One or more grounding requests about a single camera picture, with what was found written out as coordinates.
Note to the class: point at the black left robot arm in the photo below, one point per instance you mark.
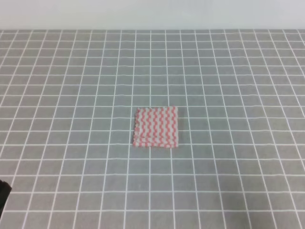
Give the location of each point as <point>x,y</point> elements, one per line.
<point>5,190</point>

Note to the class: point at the pink white wavy striped towel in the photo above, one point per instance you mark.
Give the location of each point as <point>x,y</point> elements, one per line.
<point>156,127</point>

